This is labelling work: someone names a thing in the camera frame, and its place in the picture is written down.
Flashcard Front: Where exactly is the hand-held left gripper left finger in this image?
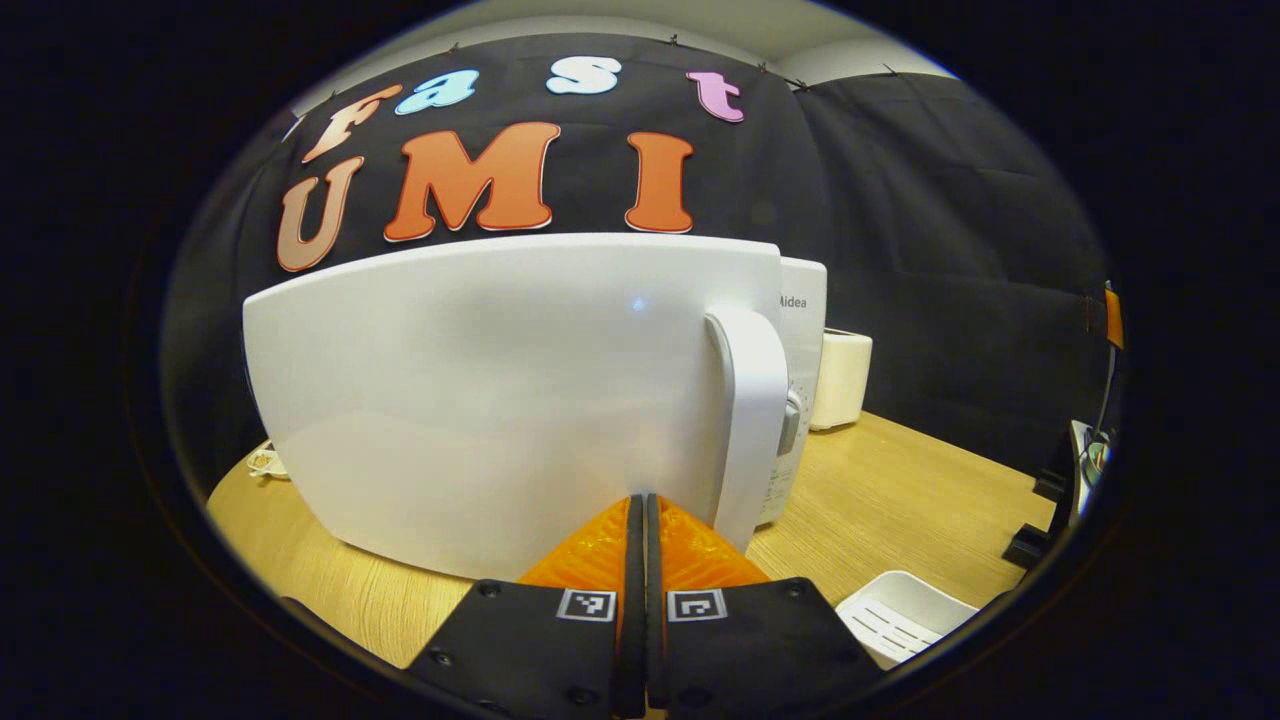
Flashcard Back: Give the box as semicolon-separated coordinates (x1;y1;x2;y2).
403;493;647;720

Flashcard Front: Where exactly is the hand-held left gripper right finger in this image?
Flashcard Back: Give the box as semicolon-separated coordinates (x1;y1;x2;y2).
645;492;888;717

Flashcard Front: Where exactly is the white microwave oven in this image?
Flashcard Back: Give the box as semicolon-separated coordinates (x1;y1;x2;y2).
242;232;830;584

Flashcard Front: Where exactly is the white plastic basket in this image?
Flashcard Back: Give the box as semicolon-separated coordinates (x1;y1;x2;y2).
834;569;982;670

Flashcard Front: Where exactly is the black table clamp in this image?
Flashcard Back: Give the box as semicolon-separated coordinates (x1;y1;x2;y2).
1002;521;1053;572
1032;428;1077;503

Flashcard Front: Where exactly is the white toaster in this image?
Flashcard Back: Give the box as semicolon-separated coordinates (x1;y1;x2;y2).
809;327;874;432

